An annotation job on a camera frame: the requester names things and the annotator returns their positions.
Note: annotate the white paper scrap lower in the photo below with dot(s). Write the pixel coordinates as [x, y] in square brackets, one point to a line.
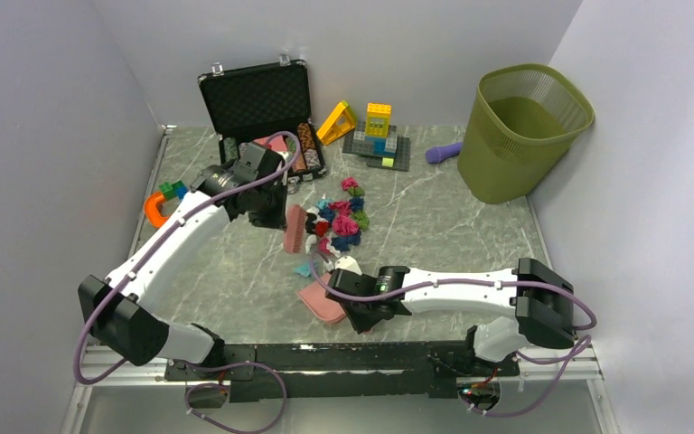
[310, 243]

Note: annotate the small green paper scrap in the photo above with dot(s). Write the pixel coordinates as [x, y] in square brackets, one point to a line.
[355, 191]

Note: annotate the large magenta paper scrap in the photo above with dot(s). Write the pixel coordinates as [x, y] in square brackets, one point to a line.
[344, 226]

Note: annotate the dark blue scrap left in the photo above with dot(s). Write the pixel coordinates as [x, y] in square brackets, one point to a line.
[327, 214]

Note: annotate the pink dustpan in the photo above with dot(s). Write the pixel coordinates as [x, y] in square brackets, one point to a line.
[314, 298]

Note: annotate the toy brick tower on baseplate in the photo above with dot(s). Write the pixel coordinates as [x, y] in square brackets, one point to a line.
[378, 141]

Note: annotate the magenta paper scrap centre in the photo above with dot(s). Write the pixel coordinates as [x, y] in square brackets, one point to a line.
[341, 207]

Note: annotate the teal paper scrap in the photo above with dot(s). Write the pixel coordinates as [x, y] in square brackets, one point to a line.
[305, 270]

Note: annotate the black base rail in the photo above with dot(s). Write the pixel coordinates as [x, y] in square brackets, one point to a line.
[431, 368]

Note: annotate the purple cylindrical toy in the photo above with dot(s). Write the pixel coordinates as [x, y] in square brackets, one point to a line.
[438, 154]

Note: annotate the orange horseshoe toy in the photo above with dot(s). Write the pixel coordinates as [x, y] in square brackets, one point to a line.
[154, 208]

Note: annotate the yellow triangular toy block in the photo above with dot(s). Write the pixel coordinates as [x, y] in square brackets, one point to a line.
[340, 122]

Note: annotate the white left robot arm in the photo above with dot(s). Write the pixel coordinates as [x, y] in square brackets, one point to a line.
[119, 309]

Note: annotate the dark blue scrap right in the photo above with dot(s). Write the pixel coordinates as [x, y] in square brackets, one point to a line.
[353, 239]

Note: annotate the pink hand brush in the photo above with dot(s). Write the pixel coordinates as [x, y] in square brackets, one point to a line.
[294, 233]

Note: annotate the black paper scrap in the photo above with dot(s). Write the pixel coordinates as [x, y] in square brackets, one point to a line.
[311, 222]

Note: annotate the small pink paper scrap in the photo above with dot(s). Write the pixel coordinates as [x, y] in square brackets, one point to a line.
[324, 246]

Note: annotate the green blue toy bricks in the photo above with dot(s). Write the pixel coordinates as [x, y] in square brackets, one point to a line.
[176, 190]

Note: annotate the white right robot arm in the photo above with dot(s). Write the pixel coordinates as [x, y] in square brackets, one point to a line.
[529, 304]

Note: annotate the red paper scrap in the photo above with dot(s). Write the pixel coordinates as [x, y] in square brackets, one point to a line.
[322, 228]

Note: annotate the magenta paper scrap near bin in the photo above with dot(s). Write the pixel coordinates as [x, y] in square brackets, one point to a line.
[348, 183]

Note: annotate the green mesh waste bin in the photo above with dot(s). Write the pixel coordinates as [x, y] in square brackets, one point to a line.
[523, 120]

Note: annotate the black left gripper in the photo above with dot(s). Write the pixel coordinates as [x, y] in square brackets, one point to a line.
[276, 220]

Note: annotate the dark blue scrap by dustpan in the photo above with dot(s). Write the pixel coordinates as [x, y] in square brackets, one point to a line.
[340, 243]

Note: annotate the black poker chip case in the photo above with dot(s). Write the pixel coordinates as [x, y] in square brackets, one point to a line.
[251, 103]

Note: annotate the dark blue paper scrap centre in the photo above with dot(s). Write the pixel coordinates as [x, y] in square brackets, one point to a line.
[356, 203]

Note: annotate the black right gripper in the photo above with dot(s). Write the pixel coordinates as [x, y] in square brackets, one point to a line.
[361, 323]

